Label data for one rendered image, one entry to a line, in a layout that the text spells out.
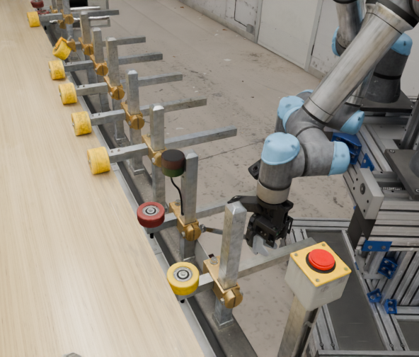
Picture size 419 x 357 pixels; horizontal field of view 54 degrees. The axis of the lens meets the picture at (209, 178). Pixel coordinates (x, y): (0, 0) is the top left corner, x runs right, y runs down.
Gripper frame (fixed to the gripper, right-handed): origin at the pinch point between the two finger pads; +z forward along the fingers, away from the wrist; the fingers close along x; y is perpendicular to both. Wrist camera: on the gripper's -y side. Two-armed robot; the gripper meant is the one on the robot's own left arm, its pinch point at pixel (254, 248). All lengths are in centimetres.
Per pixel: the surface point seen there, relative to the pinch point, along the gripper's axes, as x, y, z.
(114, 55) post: 23, -92, -19
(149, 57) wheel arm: 55, -111, -5
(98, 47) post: 31, -115, -14
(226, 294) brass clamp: -13.7, 2.8, 4.0
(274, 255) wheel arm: 5.8, 3.0, 4.5
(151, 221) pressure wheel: -13.1, -26.8, 0.2
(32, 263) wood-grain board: -44, -35, 0
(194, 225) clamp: -3.0, -19.6, 3.4
